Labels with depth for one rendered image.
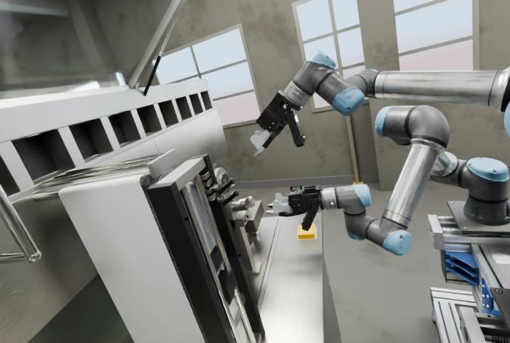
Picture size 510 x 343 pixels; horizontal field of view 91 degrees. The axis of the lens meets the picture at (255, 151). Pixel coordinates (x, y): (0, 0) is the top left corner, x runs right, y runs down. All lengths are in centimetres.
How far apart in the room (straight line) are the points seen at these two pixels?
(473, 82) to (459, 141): 269
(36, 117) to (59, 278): 43
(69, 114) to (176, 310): 64
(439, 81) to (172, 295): 82
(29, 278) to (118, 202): 29
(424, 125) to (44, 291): 114
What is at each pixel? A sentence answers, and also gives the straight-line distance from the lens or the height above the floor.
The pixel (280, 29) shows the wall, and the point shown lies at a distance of 330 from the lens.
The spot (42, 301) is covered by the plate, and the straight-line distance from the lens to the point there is 88.
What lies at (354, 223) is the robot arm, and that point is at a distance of 95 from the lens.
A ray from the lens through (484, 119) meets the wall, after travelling 340.
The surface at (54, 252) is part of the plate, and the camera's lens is 87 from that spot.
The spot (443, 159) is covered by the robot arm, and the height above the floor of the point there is 108.
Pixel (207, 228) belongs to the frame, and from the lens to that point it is 61.
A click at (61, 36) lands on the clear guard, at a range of 84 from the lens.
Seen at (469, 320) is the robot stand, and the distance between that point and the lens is 106.
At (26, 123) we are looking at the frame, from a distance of 87.
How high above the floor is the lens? 157
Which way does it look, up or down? 16 degrees down
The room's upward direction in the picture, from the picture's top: 15 degrees counter-clockwise
